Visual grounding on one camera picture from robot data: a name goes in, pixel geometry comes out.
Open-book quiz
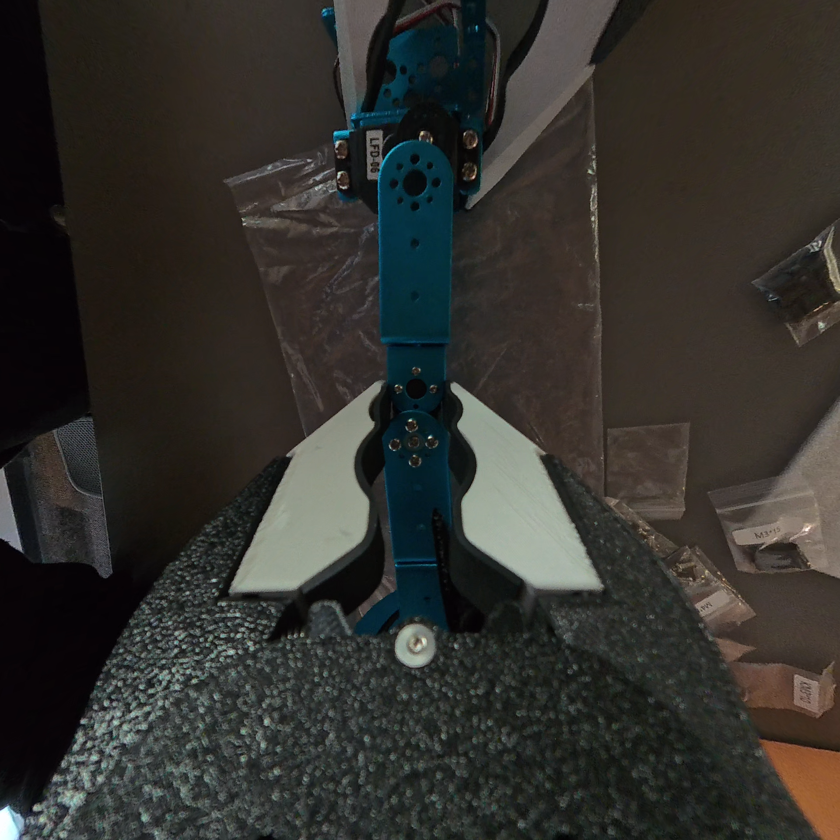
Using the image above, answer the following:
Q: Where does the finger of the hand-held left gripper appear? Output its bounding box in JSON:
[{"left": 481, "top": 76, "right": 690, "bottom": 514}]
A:
[
  {"left": 331, "top": 0, "right": 388, "bottom": 119},
  {"left": 466, "top": 0, "right": 634, "bottom": 212}
]

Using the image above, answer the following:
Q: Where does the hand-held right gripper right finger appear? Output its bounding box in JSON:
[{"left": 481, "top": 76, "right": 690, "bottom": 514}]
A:
[{"left": 449, "top": 381, "right": 606, "bottom": 598}]

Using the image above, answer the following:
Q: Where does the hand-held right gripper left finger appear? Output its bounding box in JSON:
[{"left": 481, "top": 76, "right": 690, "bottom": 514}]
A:
[{"left": 228, "top": 381, "right": 389, "bottom": 599}]

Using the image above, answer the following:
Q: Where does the blue servo bracket assembly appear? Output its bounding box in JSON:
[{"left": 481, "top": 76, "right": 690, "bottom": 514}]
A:
[{"left": 319, "top": 0, "right": 508, "bottom": 212}]

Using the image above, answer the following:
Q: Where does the blue toy robot arm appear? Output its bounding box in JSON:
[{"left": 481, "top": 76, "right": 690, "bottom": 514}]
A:
[{"left": 354, "top": 140, "right": 462, "bottom": 639}]

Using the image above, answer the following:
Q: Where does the grey desk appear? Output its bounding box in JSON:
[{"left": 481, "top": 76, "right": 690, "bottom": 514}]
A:
[{"left": 39, "top": 0, "right": 840, "bottom": 742}]

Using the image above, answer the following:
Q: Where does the pile of small screw bags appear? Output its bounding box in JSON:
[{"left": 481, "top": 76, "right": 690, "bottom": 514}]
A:
[{"left": 604, "top": 420, "right": 840, "bottom": 713}]

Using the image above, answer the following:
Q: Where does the large clear plastic bag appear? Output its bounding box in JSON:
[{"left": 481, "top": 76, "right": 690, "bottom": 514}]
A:
[{"left": 223, "top": 84, "right": 606, "bottom": 460}]

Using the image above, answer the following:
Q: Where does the black office chair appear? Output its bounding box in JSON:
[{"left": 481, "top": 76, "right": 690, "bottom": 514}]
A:
[{"left": 10, "top": 412, "right": 114, "bottom": 580}]

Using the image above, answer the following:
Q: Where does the small bag of black parts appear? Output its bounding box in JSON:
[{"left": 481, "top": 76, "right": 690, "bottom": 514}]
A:
[{"left": 750, "top": 220, "right": 840, "bottom": 349}]

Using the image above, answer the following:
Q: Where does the orange cardboard box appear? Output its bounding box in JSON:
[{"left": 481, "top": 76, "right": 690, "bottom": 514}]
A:
[{"left": 758, "top": 738, "right": 840, "bottom": 840}]

